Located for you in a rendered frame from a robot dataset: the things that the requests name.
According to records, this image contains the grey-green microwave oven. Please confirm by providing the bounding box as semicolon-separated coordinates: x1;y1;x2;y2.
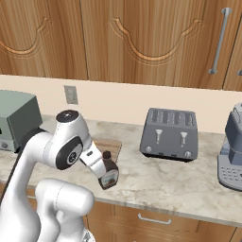
0;90;43;154

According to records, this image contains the wooden drawer front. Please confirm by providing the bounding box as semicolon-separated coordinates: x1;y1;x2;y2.
86;200;201;235

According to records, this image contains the dark brown condiment bottle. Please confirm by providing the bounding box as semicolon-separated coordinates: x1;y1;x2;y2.
97;150;120;191

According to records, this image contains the grey coffee machine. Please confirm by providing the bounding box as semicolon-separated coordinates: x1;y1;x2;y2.
216;102;242;193

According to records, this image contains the grey wall outlet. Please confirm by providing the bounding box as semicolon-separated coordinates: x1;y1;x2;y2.
63;84;79;106

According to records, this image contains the wooden cutting board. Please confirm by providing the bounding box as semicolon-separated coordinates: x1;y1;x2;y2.
93;138;123;164

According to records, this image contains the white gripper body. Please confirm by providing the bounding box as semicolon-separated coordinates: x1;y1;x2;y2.
88;153;108;180

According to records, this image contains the wooden wall cupboard door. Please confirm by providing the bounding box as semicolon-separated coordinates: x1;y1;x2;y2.
0;0;89;81
222;18;242;93
79;0;242;91

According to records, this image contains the silver drawer handle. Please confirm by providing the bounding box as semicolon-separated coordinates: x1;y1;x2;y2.
137;213;173;226

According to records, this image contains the grey four-slot toaster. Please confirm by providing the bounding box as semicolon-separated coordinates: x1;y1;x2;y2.
139;107;199;164

